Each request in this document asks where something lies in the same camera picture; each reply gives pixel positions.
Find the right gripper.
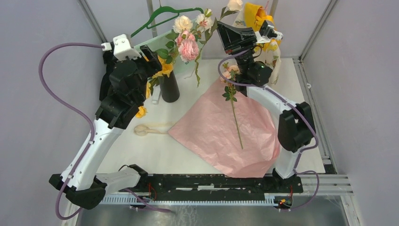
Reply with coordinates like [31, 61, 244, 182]
[214, 22, 256, 76]

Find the yellow rose stem bunch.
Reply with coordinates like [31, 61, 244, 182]
[145, 57, 173, 99]

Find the pink peach flower stem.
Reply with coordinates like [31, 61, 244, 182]
[220, 62, 244, 149]

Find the single cream rose stem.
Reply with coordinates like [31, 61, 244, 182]
[179, 0, 243, 85]

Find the beige printed ribbon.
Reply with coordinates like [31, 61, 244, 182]
[133, 122, 175, 137]

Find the pink wrapping paper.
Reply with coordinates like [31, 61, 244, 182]
[168, 81, 280, 178]

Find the cream pink rose stem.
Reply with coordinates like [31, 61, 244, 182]
[156, 8, 214, 67]

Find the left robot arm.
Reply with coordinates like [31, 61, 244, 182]
[49, 45, 162, 210]

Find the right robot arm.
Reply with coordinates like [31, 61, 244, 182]
[215, 21, 317, 192]

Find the black cylindrical vase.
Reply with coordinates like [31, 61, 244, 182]
[159, 71, 180, 103]

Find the green cartoon cloth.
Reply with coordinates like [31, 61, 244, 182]
[144, 16, 194, 64]

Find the yellow cartoon child jacket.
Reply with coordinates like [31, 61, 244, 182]
[233, 3, 282, 88]

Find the black cloth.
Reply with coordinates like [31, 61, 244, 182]
[99, 51, 117, 101]

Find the green clothes hanger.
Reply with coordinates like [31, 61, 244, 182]
[130, 5, 205, 39]

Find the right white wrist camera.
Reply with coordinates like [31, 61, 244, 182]
[255, 20, 283, 44]

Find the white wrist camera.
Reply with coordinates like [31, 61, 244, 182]
[101, 34, 142, 61]
[255, 20, 283, 44]

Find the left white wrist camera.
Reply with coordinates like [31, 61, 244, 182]
[101, 34, 142, 61]

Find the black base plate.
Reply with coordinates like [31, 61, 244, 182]
[126, 166, 303, 202]

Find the white slotted cable duct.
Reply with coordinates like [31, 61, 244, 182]
[101, 174, 354, 209]

